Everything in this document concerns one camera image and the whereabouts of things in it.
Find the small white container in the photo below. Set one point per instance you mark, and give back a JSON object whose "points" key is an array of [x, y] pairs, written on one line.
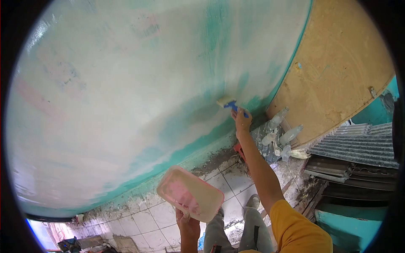
{"points": [[79, 218]]}

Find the pink plastic paint tray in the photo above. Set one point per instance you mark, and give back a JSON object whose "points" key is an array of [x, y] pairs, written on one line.
{"points": [[189, 193]]}

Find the large brown plywood board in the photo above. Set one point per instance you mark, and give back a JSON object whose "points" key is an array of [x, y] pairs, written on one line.
{"points": [[329, 72]]}

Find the crumpled clear plastic bottle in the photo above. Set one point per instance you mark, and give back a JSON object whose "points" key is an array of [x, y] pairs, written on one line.
{"points": [[286, 152]]}

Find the person's right fingers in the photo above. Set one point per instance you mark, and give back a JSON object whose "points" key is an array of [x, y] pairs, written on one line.
{"points": [[245, 113]]}

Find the person's right hand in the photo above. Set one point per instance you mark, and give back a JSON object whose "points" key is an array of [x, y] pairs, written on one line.
{"points": [[242, 121]]}

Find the red plastic object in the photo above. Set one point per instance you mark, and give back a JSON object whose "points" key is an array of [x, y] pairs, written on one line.
{"points": [[239, 151]]}

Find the person's left thumb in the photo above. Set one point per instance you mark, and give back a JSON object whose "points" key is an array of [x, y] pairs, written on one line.
{"points": [[186, 215]]}

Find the person's left hand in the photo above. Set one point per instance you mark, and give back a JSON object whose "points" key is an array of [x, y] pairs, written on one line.
{"points": [[188, 225]]}

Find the pile of tools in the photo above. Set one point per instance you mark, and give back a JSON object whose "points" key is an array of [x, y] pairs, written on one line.
{"points": [[80, 244]]}

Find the person's body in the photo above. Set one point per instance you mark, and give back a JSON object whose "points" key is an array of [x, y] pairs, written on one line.
{"points": [[297, 231]]}

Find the person's legs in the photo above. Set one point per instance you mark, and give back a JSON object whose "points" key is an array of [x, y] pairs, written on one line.
{"points": [[235, 229]]}

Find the stack of corrugated metal sheets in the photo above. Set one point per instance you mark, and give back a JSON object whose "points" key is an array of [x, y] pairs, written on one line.
{"points": [[354, 158]]}

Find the turquoise painted box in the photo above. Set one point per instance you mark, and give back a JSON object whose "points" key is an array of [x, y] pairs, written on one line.
{"points": [[348, 229]]}

